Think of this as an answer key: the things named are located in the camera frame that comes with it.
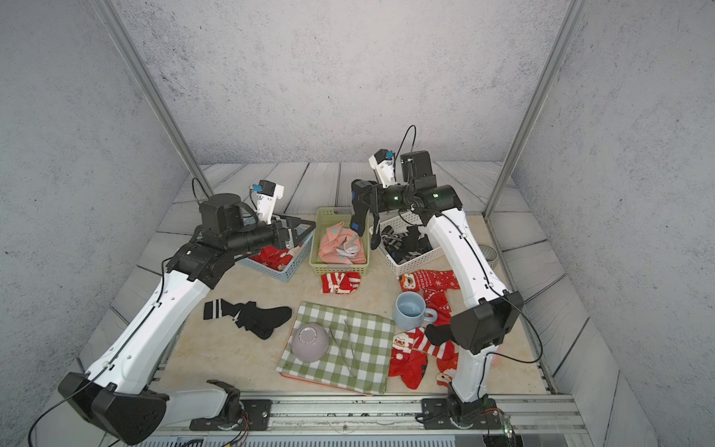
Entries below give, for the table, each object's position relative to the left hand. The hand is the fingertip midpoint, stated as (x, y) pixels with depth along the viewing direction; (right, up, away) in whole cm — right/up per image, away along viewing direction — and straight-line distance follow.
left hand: (311, 223), depth 66 cm
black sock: (+35, -34, +20) cm, 52 cm away
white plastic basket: (+26, +2, +46) cm, 53 cm away
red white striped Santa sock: (+29, -34, +19) cm, 49 cm away
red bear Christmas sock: (-19, -11, +33) cm, 40 cm away
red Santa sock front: (+36, -39, +13) cm, 55 cm away
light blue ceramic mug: (+27, -27, +24) cm, 45 cm away
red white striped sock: (+4, -19, +30) cm, 36 cm away
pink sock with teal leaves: (+4, -6, +37) cm, 38 cm away
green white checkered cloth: (+11, -37, +17) cm, 42 cm away
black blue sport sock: (+24, -6, +39) cm, 46 cm away
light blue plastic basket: (-11, -13, +33) cm, 37 cm away
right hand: (+12, +7, +7) cm, 15 cm away
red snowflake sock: (+36, -20, +31) cm, 51 cm away
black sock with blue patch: (-21, -30, +23) cm, 44 cm away
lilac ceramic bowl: (-3, -33, +13) cm, 36 cm away
